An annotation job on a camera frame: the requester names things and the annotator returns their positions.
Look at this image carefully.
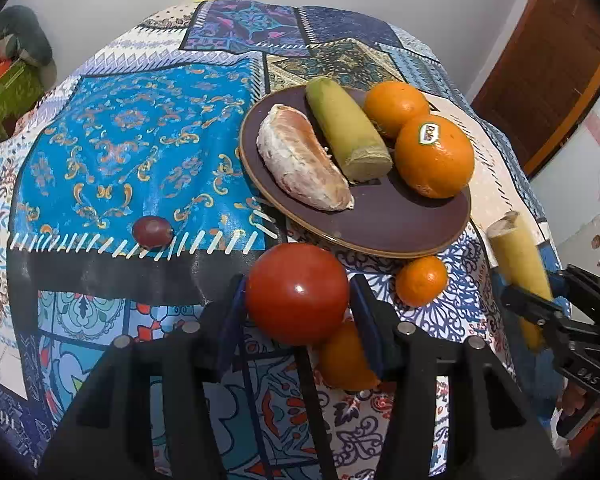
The small mandarin orange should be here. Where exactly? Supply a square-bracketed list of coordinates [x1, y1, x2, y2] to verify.
[394, 256, 448, 308]
[317, 318, 380, 391]

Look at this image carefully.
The large orange with sticker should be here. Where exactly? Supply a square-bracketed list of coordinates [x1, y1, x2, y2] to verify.
[393, 114, 475, 200]

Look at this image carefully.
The red tomato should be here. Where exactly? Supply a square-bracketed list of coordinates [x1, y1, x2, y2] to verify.
[245, 243, 349, 346]

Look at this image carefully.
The person's right hand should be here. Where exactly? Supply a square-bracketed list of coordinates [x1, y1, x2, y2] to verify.
[556, 382, 600, 440]

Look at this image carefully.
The dark purple round plate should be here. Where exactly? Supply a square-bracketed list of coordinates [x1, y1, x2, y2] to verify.
[239, 86, 471, 259]

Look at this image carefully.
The colourful patchwork bedspread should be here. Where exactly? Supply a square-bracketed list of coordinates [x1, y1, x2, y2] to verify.
[0, 0, 559, 479]

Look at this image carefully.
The brown wooden door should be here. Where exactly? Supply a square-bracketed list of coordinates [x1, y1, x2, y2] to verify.
[472, 0, 600, 177]

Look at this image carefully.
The peeled pomelo segment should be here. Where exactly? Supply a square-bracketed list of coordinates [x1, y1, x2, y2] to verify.
[256, 104, 354, 211]

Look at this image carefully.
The green storage box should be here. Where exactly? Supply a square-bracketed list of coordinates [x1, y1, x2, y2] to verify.
[0, 61, 44, 136]

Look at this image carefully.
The grey-green plush cushion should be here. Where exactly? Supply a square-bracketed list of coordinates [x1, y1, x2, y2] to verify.
[0, 6, 53, 67]

